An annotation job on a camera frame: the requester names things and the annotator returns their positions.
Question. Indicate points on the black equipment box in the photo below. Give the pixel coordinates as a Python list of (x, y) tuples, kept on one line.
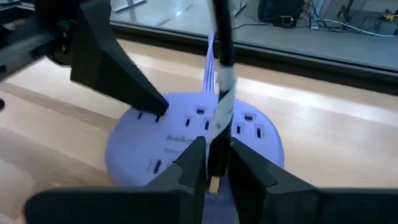
[(280, 11)]

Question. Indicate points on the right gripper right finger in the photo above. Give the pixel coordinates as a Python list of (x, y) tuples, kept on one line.
[(311, 207)]

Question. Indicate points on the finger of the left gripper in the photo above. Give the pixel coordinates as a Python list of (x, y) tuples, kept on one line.
[(102, 62)]

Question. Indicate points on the purple round power strip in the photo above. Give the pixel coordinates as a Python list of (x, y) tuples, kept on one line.
[(140, 149)]

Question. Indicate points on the black aluminium table frame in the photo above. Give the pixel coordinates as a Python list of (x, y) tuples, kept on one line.
[(311, 62)]

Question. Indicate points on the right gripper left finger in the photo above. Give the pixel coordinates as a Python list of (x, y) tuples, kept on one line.
[(124, 205)]

